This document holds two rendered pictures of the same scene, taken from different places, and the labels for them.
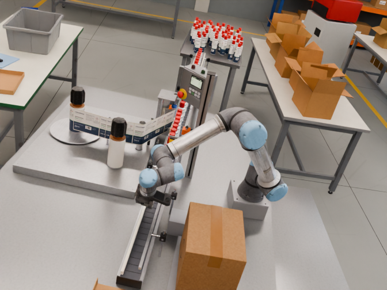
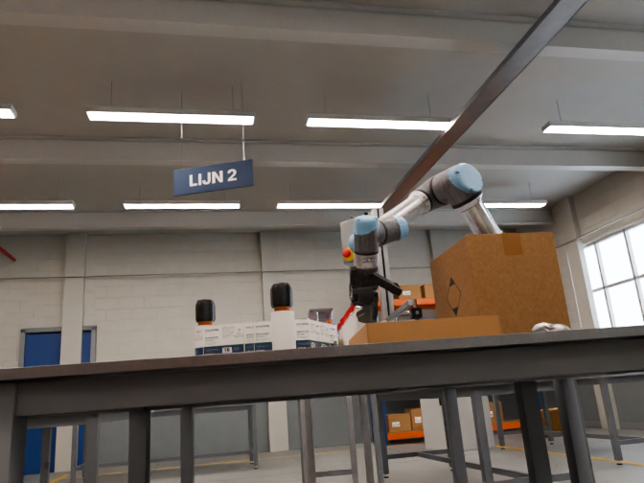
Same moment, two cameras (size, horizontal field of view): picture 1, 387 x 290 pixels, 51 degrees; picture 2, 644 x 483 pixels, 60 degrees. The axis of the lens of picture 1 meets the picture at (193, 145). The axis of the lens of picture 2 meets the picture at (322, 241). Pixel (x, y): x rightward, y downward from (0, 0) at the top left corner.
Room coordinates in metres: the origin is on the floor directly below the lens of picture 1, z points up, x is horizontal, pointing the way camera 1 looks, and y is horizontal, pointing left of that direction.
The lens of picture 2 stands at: (-0.24, 0.44, 0.74)
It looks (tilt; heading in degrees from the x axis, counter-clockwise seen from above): 16 degrees up; 355
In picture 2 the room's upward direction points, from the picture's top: 4 degrees counter-clockwise
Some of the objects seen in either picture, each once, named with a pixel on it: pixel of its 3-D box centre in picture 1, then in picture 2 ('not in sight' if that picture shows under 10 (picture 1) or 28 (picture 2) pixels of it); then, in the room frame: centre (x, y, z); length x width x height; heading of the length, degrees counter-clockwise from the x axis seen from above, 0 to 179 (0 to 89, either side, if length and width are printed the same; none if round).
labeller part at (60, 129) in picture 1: (76, 130); not in sight; (2.13, 0.73, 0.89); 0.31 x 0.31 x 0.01
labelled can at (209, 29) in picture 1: (216, 36); not in sight; (4.43, 0.01, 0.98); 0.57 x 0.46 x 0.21; 90
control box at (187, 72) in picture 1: (197, 86); (363, 241); (2.06, 0.05, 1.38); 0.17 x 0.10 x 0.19; 55
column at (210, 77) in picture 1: (198, 128); (384, 287); (2.00, -0.01, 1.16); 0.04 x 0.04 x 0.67; 0
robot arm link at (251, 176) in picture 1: (260, 170); not in sight; (1.81, -0.37, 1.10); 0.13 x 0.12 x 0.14; 29
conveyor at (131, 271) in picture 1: (164, 170); not in sight; (1.95, 0.13, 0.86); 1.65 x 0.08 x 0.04; 0
